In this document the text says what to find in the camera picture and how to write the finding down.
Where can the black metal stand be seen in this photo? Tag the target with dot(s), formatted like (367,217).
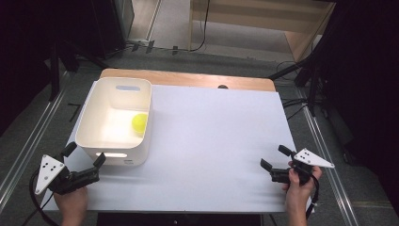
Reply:
(309,72)
(67,59)

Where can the person's right hand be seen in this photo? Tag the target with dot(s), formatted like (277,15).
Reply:
(298,191)

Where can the aluminium floor rail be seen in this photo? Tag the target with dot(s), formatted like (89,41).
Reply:
(31,138)
(326,157)

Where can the wooden shelf unit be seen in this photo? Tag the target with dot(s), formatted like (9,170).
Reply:
(251,22)

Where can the white plastic storage bin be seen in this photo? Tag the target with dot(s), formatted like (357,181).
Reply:
(109,125)

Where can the wooden table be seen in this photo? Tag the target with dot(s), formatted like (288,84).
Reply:
(188,79)

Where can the person's left hand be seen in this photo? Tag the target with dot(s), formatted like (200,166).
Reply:
(71,202)

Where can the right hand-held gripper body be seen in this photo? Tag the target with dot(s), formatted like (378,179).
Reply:
(306,163)

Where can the yellow tennis ball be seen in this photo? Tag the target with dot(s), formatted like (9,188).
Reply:
(140,122)

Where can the black cabinet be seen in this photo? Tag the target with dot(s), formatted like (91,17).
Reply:
(109,25)

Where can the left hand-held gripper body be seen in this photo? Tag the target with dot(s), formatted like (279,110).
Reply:
(59,177)

